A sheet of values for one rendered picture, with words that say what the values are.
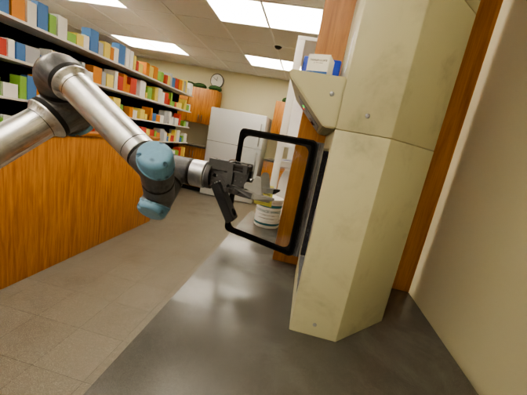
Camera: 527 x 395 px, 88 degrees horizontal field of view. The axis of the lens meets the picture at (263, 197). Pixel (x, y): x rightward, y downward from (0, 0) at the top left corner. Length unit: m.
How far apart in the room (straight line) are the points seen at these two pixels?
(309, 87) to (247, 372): 0.56
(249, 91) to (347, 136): 5.85
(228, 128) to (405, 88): 5.20
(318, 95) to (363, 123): 0.11
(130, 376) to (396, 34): 0.77
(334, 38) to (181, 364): 0.95
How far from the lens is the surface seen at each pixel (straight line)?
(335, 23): 1.03
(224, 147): 5.72
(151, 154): 0.62
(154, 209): 0.72
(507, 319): 0.80
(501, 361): 0.82
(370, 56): 0.62
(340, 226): 0.62
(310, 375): 0.64
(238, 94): 6.44
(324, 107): 0.59
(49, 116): 0.93
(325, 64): 0.70
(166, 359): 0.62
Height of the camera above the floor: 1.36
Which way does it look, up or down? 12 degrees down
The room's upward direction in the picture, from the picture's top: 11 degrees clockwise
